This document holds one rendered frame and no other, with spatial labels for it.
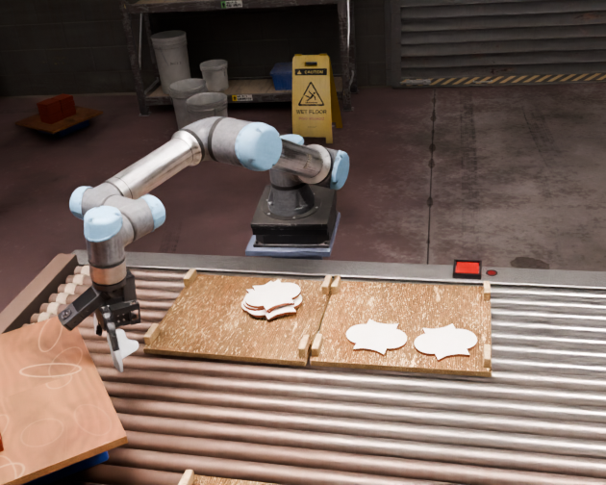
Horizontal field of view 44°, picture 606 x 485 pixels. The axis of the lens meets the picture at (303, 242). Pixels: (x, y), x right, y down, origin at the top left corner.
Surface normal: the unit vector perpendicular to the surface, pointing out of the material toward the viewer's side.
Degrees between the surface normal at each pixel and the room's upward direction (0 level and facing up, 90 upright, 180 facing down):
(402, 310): 0
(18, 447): 0
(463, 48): 83
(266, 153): 88
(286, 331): 0
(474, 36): 83
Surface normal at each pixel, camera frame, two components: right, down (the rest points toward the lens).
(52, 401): -0.08, -0.87
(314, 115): -0.25, 0.29
